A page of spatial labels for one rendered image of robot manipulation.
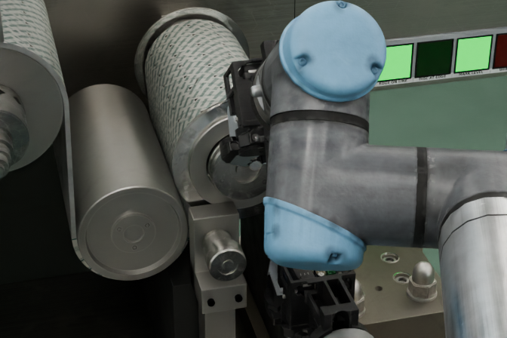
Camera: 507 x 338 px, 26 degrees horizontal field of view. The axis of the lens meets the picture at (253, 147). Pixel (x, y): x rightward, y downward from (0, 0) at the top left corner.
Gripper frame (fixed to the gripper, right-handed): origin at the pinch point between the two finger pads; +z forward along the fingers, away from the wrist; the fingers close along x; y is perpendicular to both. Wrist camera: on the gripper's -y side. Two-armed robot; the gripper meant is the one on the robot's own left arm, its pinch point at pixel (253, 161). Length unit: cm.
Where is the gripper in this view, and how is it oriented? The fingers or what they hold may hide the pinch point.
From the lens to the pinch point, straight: 112.7
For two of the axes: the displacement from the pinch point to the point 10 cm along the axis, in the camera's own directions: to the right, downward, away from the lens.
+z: -1.9, 1.9, 9.6
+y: -1.6, -9.7, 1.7
